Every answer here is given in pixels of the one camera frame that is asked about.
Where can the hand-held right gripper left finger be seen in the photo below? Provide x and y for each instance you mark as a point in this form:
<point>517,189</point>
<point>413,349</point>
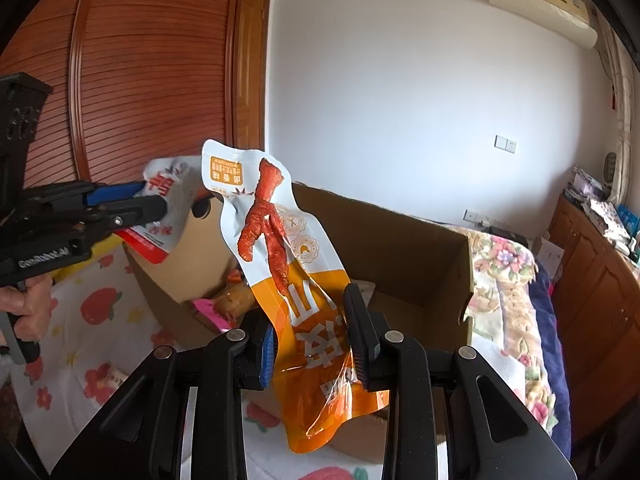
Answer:
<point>265,355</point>

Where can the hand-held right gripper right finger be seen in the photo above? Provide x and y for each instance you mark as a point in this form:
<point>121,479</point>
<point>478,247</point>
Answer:
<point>359,350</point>

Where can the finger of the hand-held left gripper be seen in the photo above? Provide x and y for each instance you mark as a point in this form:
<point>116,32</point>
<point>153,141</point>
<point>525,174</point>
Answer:
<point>117,193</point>
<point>130,212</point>

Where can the white red snack packet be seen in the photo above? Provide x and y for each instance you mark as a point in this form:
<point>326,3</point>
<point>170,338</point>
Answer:
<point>167,210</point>

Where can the orange chicken foot packet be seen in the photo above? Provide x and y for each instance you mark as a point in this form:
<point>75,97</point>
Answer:
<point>285,280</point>

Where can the brown cardboard box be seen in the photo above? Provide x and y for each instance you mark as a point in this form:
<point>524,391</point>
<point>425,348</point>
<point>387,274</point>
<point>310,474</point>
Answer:
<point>415,270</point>

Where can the person's left hand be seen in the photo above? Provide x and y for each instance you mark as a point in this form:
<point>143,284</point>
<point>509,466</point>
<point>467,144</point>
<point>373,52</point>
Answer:
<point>35,305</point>

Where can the pink snack packet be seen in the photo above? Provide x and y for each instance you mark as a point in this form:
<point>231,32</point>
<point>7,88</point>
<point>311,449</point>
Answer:
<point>212,315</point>

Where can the white strawberry printed blanket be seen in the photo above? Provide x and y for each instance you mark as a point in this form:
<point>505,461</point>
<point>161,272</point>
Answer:
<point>100,340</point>

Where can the wooden slatted wardrobe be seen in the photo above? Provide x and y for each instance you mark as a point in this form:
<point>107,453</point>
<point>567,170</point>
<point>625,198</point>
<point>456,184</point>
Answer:
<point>130,70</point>

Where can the floral bedspread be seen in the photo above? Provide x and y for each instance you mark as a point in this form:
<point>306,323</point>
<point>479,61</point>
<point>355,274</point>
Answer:
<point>505,285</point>

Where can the wooden door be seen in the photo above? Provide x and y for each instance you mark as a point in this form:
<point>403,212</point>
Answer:
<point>252,75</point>

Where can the navy blue blanket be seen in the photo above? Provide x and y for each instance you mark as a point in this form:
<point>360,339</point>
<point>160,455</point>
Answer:
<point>552,350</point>

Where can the white cardboard carton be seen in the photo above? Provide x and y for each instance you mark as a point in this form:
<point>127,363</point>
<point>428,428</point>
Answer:
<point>549,259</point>

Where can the wooden cabinet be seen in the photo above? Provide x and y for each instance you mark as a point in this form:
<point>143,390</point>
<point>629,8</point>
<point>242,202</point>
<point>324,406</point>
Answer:
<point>600,310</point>

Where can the pile of packets on cabinet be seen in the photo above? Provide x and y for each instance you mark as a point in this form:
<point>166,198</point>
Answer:
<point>605,215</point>

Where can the patterned curtain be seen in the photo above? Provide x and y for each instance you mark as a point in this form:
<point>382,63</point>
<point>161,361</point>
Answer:
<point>622,110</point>

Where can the white air conditioner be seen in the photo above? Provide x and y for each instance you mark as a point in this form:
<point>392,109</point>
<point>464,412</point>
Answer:
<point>542,2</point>

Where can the wall socket strip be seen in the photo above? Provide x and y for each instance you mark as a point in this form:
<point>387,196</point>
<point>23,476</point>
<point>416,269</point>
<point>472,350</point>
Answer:
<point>482,218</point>

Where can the white wall switch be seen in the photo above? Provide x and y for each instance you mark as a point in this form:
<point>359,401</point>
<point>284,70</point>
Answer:
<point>506,143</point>

